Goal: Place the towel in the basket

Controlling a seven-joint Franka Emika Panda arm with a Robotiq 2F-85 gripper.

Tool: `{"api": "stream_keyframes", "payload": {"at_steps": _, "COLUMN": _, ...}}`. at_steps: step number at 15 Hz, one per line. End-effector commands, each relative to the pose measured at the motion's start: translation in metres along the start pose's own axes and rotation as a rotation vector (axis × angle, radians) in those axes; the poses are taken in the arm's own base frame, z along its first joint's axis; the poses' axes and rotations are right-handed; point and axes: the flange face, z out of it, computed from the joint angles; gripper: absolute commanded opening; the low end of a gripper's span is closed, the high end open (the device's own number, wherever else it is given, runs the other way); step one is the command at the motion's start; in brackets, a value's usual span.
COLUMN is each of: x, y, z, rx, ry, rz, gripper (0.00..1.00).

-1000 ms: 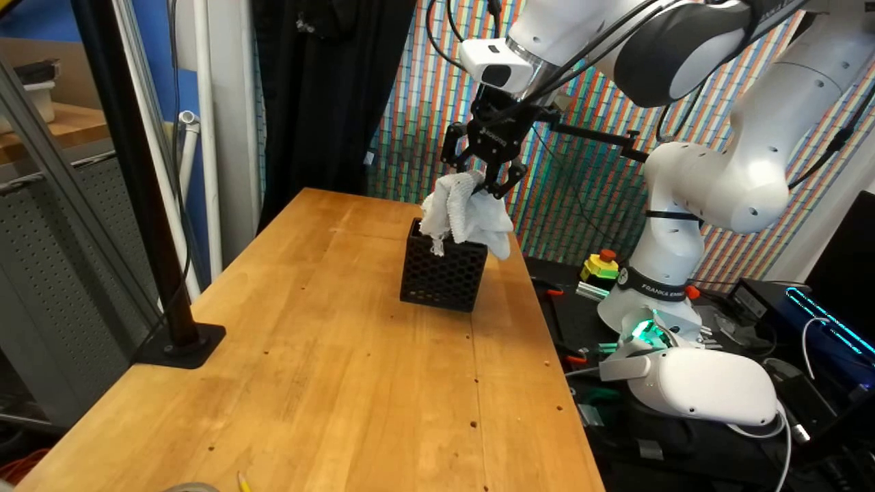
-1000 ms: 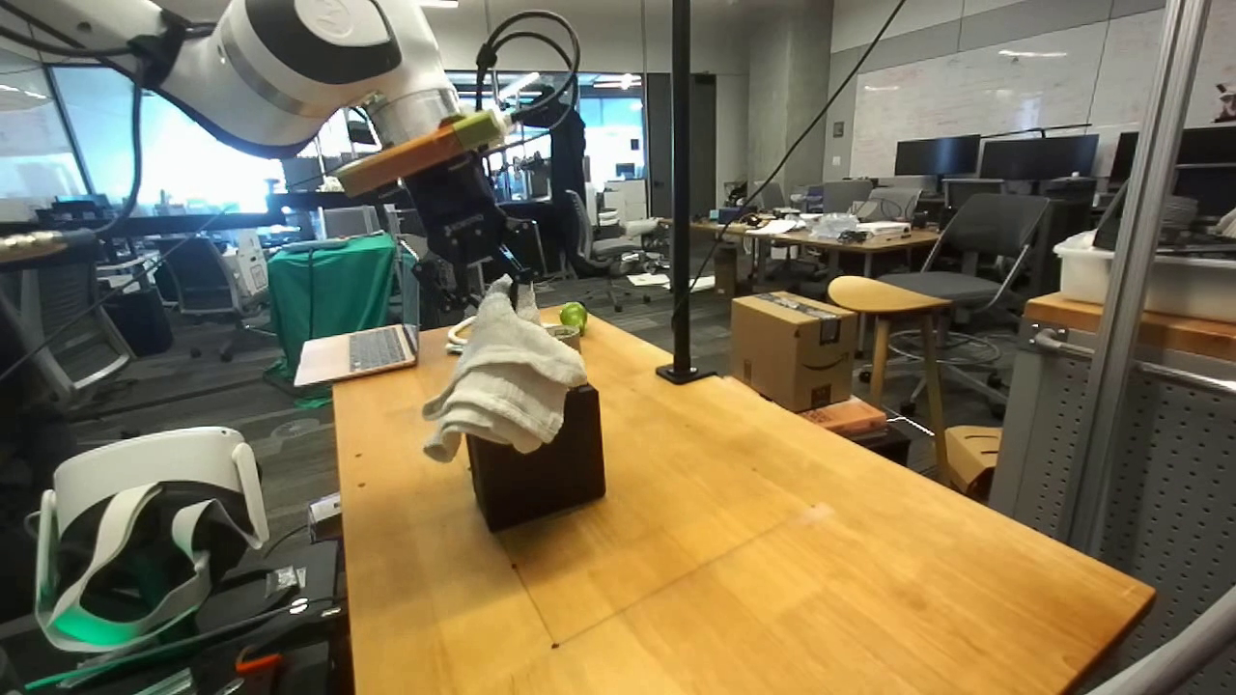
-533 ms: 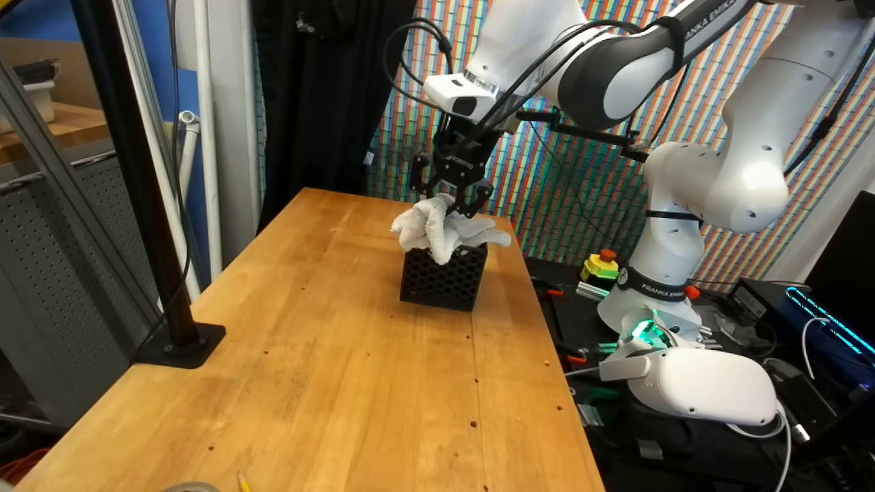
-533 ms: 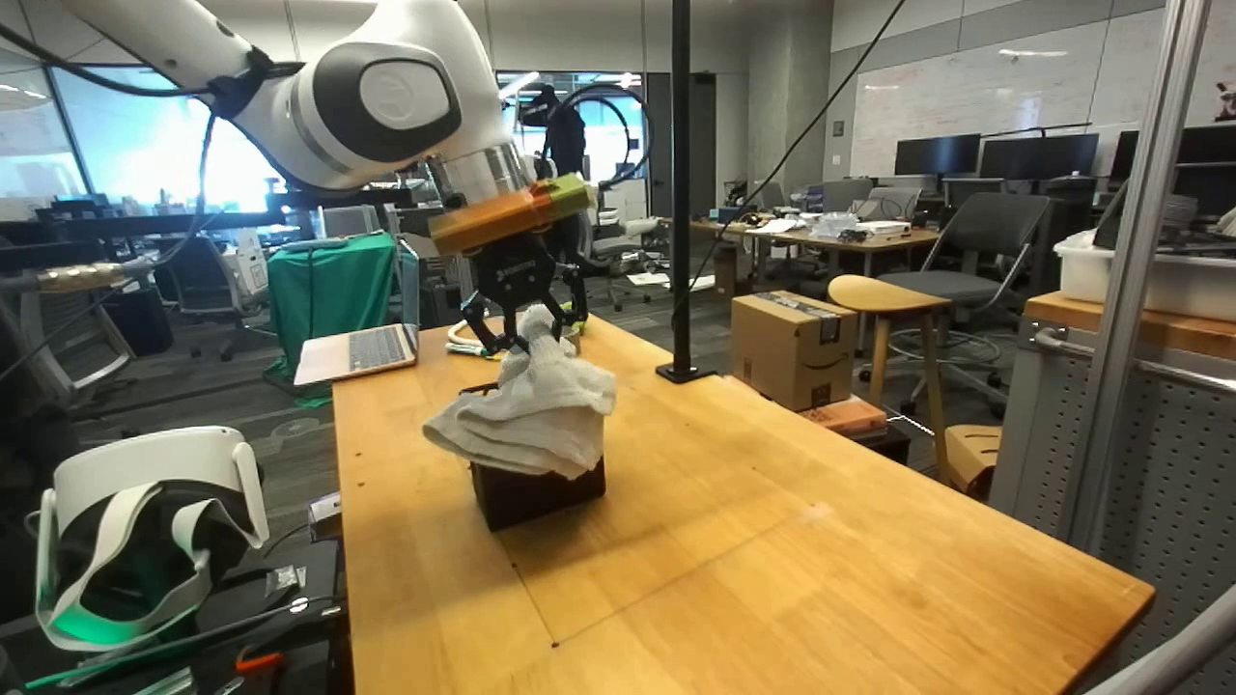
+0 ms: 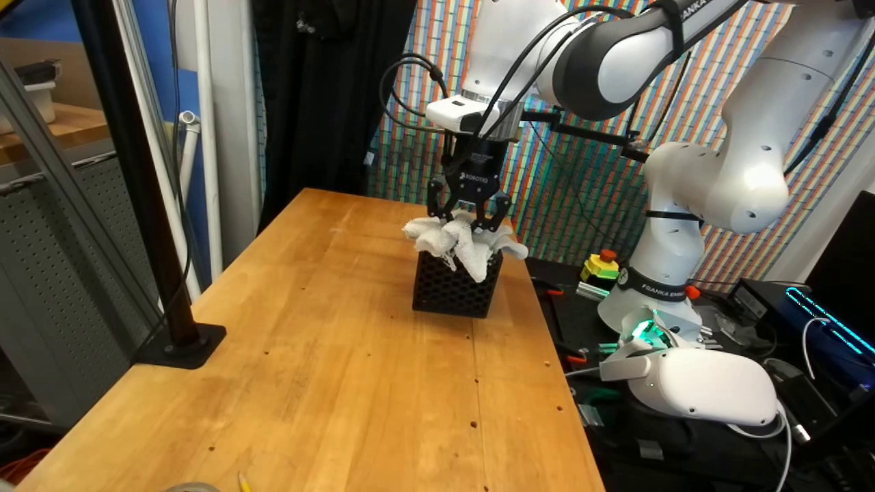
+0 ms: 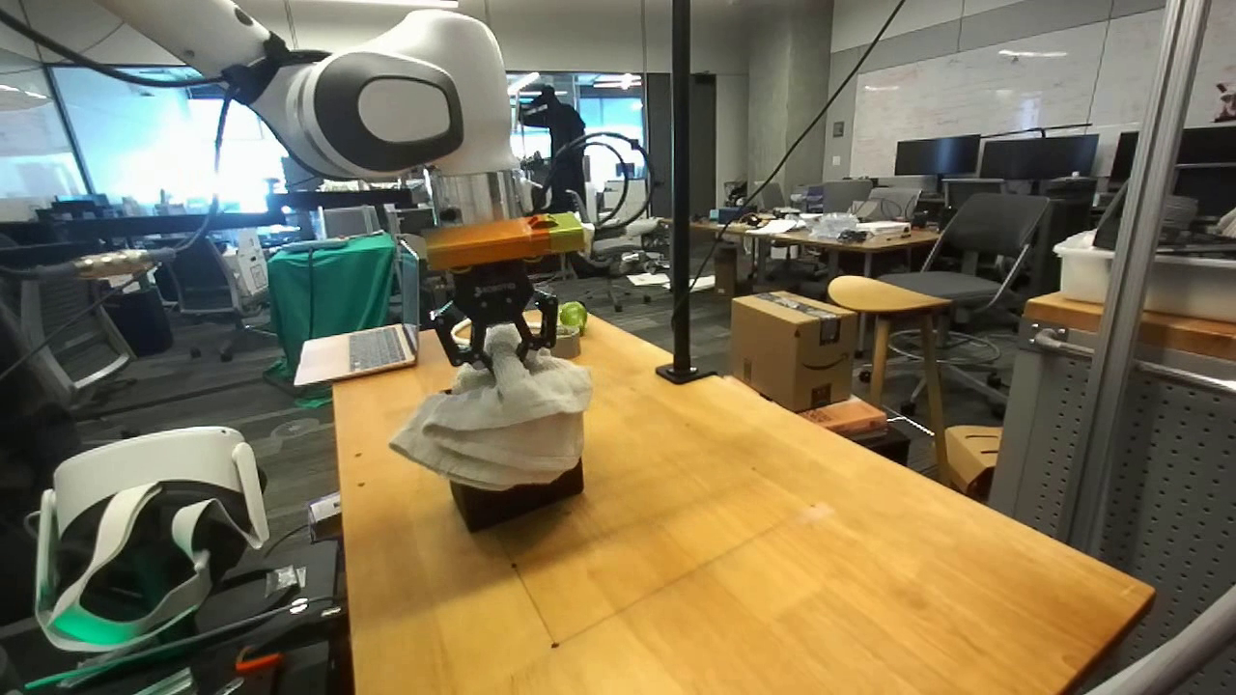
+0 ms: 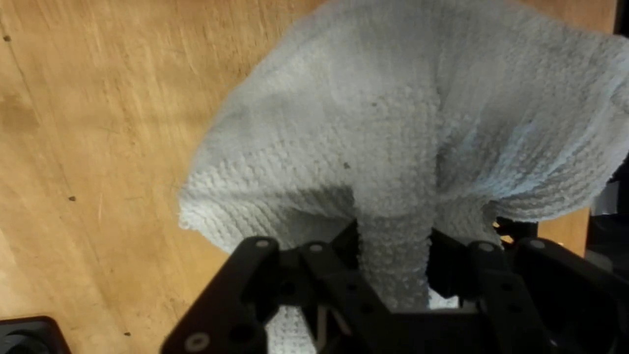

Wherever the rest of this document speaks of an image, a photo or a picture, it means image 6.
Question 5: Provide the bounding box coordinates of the low wooden seat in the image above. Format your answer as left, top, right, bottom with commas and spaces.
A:
801, 394, 934, 455

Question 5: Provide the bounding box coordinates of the white VR headset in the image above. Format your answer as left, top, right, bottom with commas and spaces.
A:
26, 421, 275, 661

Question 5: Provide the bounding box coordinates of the orange and black clamp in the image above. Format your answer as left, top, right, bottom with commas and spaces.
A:
227, 647, 291, 685

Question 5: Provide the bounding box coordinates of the white plastic tub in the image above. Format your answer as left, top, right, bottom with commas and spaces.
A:
1051, 227, 1236, 325

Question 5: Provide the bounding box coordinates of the silver laptop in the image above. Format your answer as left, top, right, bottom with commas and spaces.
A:
291, 320, 427, 394

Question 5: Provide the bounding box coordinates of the standing person in black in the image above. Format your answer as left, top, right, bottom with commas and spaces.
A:
515, 80, 598, 219

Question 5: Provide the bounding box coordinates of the black hanging cable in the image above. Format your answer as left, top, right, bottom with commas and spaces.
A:
691, 0, 916, 282

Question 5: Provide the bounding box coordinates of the cardboard box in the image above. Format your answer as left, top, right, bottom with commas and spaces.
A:
727, 291, 857, 418

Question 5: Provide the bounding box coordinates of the black mesh office chair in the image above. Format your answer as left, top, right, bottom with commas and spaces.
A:
880, 188, 1055, 392

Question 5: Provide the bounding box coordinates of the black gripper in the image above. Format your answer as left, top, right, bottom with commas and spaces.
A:
429, 263, 566, 379

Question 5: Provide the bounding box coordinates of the green cloth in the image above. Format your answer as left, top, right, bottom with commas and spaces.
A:
264, 232, 406, 392

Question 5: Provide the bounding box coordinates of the black perforated basket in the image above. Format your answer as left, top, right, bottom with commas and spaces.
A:
450, 455, 589, 539

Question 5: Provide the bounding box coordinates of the aluminium frame post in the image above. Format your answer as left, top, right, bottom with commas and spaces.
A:
1070, 0, 1216, 562

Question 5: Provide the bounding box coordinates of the wooden office desk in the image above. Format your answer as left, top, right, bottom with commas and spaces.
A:
687, 214, 947, 300

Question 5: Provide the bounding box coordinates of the white towel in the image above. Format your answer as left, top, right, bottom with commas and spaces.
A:
389, 320, 598, 496

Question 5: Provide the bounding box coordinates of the small wooden box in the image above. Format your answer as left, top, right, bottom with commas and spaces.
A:
940, 421, 1007, 504

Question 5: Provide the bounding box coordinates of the grey metal rail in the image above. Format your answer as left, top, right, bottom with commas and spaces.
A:
1085, 582, 1236, 695

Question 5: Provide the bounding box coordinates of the black pole with base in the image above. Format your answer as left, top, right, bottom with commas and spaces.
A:
652, 0, 714, 392

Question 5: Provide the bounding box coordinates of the black computer monitor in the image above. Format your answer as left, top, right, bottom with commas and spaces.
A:
978, 127, 1105, 187
1109, 119, 1236, 226
891, 133, 987, 182

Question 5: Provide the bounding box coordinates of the wooden stool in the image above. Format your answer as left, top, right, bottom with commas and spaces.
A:
822, 273, 960, 441

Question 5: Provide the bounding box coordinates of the grey perforated metal cabinet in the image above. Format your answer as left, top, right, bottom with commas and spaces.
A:
987, 291, 1236, 672

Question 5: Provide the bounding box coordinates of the black padded office chair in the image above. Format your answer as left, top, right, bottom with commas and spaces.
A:
151, 232, 267, 367

